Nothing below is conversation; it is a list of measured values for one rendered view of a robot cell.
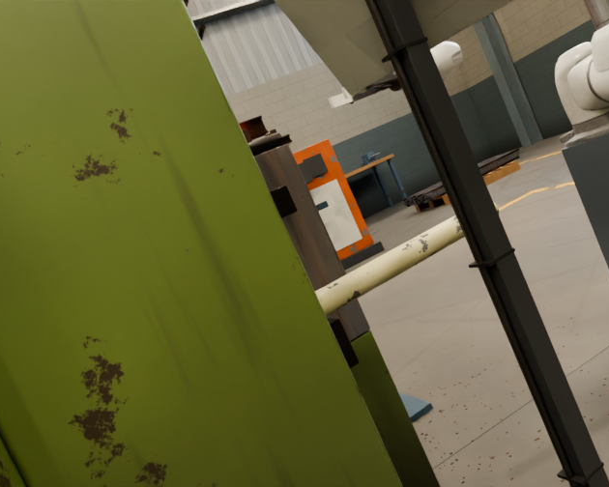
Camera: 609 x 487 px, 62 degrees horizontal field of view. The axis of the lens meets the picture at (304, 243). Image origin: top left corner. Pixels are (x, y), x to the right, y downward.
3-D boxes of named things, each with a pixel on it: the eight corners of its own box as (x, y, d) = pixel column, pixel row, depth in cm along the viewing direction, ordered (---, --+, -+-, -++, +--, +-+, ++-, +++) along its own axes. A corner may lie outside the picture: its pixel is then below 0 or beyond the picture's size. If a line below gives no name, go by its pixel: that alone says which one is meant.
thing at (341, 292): (486, 222, 104) (477, 198, 104) (506, 218, 99) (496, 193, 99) (311, 322, 87) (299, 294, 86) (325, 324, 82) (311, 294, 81)
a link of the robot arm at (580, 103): (600, 110, 167) (576, 47, 165) (646, 96, 149) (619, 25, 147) (560, 129, 165) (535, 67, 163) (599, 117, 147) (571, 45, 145)
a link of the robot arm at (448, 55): (434, 86, 142) (403, 90, 153) (472, 71, 148) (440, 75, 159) (427, 46, 138) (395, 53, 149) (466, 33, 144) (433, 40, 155)
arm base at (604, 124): (573, 138, 174) (567, 124, 174) (645, 113, 157) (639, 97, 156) (552, 153, 163) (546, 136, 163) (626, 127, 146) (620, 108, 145)
